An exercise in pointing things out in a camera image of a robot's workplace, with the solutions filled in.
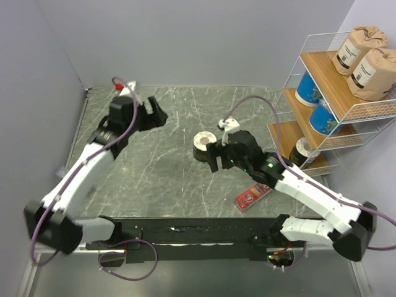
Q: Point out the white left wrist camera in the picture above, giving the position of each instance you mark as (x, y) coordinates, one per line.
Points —
(132, 90)

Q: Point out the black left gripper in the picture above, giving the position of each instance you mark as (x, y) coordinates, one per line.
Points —
(156, 119)

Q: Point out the black roll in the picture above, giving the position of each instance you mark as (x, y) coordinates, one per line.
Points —
(200, 140)
(302, 154)

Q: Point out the red toothpaste box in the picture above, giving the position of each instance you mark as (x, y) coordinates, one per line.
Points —
(251, 196)

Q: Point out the white wire wooden shelf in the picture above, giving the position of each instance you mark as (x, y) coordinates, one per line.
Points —
(362, 120)

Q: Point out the brown paper roll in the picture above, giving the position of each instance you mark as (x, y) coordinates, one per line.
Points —
(358, 43)
(374, 76)

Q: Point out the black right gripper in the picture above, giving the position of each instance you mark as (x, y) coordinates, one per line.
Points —
(211, 148)

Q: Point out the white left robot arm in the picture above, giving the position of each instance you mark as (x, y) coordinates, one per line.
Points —
(74, 191)

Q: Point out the blue roll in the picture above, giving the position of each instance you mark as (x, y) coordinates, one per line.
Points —
(323, 121)
(307, 92)

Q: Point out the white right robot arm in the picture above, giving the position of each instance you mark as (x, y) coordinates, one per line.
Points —
(345, 225)

